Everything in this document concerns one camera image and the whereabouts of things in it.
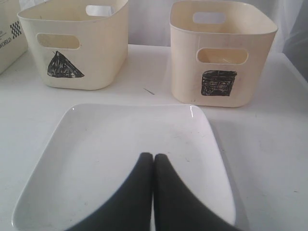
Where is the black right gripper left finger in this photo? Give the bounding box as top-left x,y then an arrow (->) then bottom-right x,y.
68,153 -> 154,231

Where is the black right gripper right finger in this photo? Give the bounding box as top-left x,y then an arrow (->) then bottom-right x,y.
153,154 -> 238,231

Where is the white square plate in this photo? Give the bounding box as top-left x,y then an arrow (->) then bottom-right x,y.
12,104 -> 236,231

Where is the cream bin with square mark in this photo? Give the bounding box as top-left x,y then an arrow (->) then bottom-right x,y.
169,0 -> 278,107

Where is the cream bin with triangle mark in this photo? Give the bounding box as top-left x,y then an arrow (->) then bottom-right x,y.
18,0 -> 128,90

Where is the cream bin with circle mark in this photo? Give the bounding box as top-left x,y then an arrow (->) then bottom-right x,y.
0,0 -> 28,73

